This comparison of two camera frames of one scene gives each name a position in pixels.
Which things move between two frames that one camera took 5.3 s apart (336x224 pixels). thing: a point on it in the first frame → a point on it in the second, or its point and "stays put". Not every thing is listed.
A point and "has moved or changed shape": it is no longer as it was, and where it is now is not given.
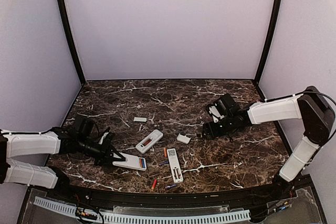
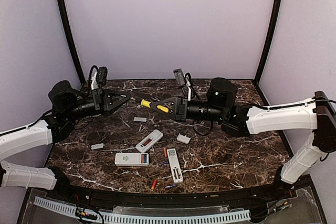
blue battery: x=171 y=185 stays put
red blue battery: x=154 y=183 stays put
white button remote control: x=175 y=166 stays put
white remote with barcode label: x=149 y=140 stays put
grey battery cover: x=140 y=119 stays put
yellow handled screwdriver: x=198 y=135 → x=147 y=104
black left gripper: x=104 y=158 → x=103 y=101
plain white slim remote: x=131 y=161 has moved or changed shape
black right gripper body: x=218 y=131 → x=181 y=116
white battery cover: x=184 y=138 stays put
